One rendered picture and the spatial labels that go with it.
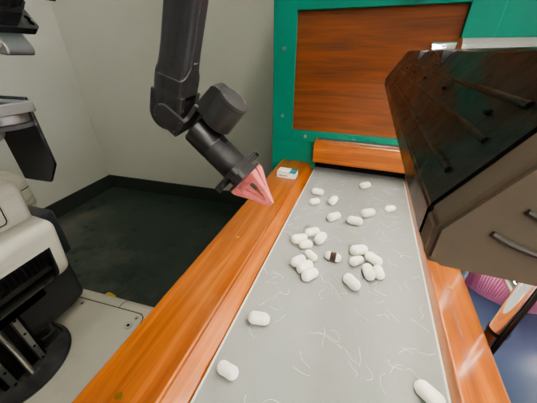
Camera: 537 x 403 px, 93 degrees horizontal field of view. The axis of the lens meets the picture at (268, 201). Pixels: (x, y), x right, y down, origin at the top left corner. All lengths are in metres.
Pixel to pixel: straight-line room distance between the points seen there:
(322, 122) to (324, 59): 0.19
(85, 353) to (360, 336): 0.89
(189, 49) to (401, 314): 0.54
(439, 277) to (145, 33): 2.05
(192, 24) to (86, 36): 2.04
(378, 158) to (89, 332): 1.11
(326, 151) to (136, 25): 1.66
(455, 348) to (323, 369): 0.18
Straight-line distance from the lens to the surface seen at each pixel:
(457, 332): 0.49
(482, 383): 0.46
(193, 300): 0.46
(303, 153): 0.94
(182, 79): 0.48
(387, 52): 0.88
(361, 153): 0.85
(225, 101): 0.45
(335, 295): 0.49
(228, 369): 0.40
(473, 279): 0.69
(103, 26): 2.37
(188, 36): 0.47
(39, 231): 0.71
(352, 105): 0.89
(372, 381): 0.43
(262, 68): 1.79
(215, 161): 0.49
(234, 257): 0.51
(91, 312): 1.22
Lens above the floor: 1.11
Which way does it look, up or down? 30 degrees down
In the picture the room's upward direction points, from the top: straight up
